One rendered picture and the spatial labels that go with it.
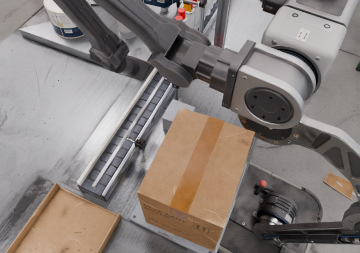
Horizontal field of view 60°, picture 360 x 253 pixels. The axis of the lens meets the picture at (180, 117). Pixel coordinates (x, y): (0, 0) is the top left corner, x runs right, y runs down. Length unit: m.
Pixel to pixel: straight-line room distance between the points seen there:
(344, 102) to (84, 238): 2.13
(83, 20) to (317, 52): 0.51
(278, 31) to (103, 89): 0.97
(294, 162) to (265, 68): 1.72
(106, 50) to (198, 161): 0.39
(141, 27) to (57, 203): 0.77
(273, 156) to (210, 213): 1.45
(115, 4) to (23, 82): 1.03
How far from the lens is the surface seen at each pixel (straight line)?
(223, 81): 0.59
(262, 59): 0.59
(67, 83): 1.50
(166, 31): 0.63
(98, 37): 0.84
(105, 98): 1.40
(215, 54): 0.61
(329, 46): 0.61
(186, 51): 0.64
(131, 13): 0.61
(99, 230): 1.14
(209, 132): 0.93
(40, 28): 1.74
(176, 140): 0.91
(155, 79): 1.37
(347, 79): 2.86
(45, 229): 1.20
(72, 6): 0.77
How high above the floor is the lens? 1.91
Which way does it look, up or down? 56 degrees down
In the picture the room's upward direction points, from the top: straight up
